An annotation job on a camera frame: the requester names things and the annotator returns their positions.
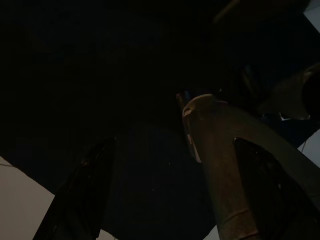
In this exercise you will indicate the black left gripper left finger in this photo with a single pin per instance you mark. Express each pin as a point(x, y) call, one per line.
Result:
point(75, 200)

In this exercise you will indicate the robot right leg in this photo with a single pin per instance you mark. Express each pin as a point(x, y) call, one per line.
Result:
point(282, 100)

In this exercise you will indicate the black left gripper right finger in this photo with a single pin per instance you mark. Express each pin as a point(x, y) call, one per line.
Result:
point(275, 200)

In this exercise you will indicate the black floor mat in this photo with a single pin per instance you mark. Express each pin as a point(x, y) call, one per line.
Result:
point(150, 162)

